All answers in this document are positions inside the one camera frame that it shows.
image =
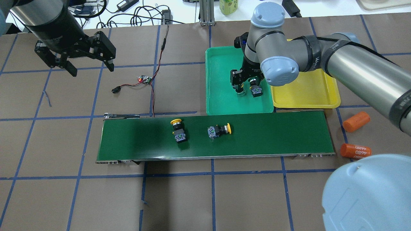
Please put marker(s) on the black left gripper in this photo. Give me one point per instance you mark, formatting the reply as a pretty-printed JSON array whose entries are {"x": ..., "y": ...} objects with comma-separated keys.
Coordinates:
[{"x": 55, "y": 32}]

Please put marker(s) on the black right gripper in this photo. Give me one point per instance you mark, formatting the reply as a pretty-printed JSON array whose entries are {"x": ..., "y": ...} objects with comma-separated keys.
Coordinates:
[{"x": 251, "y": 69}]

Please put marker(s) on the green push button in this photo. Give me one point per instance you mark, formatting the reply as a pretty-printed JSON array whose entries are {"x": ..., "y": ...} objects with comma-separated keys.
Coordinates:
[
  {"x": 240, "y": 92},
  {"x": 256, "y": 91}
]

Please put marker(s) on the yellow push button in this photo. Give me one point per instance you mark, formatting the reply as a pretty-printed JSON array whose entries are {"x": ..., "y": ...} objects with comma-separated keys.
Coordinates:
[
  {"x": 216, "y": 131},
  {"x": 178, "y": 131}
]

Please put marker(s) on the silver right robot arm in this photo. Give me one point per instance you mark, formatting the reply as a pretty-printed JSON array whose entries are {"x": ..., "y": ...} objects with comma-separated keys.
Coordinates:
[{"x": 373, "y": 193}]

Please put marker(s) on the black power connector plug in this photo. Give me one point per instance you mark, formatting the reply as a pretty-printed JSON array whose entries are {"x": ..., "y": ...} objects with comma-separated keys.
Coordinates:
[{"x": 116, "y": 89}]

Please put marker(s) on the black power adapter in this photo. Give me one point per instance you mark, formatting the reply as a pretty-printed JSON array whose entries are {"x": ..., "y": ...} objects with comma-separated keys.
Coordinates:
[{"x": 124, "y": 5}]

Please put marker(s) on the yellow plastic tray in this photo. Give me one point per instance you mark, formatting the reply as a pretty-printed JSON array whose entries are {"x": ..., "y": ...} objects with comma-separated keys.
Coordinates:
[{"x": 315, "y": 90}]

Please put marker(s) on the small motor controller board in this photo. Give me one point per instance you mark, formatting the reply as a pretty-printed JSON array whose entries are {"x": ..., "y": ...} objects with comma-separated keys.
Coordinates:
[{"x": 143, "y": 79}]

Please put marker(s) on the green tea bottle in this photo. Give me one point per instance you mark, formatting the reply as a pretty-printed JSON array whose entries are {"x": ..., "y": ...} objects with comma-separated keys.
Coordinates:
[{"x": 228, "y": 6}]

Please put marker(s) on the green conveyor belt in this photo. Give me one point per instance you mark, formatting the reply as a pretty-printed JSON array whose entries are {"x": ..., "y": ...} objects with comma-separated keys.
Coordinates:
[{"x": 253, "y": 135}]

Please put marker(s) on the plain orange cylinder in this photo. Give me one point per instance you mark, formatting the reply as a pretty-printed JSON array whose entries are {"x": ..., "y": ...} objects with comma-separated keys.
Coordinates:
[{"x": 356, "y": 122}]

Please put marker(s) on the orange cylinder marked 4680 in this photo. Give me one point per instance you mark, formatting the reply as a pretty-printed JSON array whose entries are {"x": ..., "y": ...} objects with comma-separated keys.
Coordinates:
[{"x": 355, "y": 151}]

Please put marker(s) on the beige serving tray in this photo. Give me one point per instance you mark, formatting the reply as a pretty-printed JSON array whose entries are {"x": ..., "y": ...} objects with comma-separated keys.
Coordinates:
[{"x": 382, "y": 4}]

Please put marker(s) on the aluminium frame post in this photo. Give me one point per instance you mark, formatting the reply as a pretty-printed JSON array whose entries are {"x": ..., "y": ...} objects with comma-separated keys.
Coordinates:
[{"x": 206, "y": 13}]

